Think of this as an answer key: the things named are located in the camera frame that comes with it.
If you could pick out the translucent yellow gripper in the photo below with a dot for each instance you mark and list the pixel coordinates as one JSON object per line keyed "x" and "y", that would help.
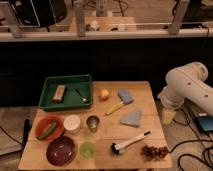
{"x": 167, "y": 116}

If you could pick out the yellow banana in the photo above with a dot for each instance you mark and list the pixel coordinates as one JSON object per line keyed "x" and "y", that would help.
{"x": 114, "y": 108}

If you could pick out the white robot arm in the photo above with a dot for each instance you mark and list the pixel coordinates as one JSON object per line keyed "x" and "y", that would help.
{"x": 186, "y": 82}

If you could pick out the small metal cup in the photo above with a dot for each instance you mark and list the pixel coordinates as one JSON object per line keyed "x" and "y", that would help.
{"x": 93, "y": 123}

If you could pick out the green plastic cup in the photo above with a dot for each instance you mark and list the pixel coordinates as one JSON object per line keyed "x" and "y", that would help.
{"x": 87, "y": 149}

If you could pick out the grey folded cloth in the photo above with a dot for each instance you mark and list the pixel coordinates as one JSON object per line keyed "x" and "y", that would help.
{"x": 132, "y": 118}

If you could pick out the blue box on floor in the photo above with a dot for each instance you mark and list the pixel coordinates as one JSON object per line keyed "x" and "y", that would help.
{"x": 204, "y": 123}

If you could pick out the brown dried grape bunch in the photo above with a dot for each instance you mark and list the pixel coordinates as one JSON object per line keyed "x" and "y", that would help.
{"x": 154, "y": 153}

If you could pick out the blue sponge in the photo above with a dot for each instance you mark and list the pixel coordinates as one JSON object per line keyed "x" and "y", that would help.
{"x": 125, "y": 96}

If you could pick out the wooden board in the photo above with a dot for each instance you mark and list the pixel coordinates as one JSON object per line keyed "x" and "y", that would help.
{"x": 111, "y": 131}

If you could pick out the black and white brush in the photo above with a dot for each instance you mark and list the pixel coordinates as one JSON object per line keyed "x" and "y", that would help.
{"x": 117, "y": 147}

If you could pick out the orange round fruit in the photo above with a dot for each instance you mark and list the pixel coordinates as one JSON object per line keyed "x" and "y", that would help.
{"x": 104, "y": 94}

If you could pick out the white round container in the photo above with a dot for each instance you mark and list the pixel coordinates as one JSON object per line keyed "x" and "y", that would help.
{"x": 72, "y": 123}

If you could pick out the wooden block brush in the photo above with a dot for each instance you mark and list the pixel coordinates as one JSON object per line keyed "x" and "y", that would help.
{"x": 59, "y": 93}

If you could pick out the green plastic tray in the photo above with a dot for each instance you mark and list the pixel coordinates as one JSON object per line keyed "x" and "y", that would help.
{"x": 71, "y": 100}

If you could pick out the dark purple bowl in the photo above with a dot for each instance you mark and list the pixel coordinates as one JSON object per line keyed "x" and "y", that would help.
{"x": 61, "y": 151}

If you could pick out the green cucumber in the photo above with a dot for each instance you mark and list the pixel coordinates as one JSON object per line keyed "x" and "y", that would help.
{"x": 45, "y": 134}

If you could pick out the orange bowl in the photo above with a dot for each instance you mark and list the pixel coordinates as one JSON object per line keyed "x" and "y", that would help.
{"x": 44, "y": 124}

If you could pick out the black speaker box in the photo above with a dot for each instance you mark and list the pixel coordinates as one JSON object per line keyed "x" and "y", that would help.
{"x": 39, "y": 13}

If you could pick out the white rail beam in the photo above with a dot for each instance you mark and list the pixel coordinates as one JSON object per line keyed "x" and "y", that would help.
{"x": 114, "y": 35}

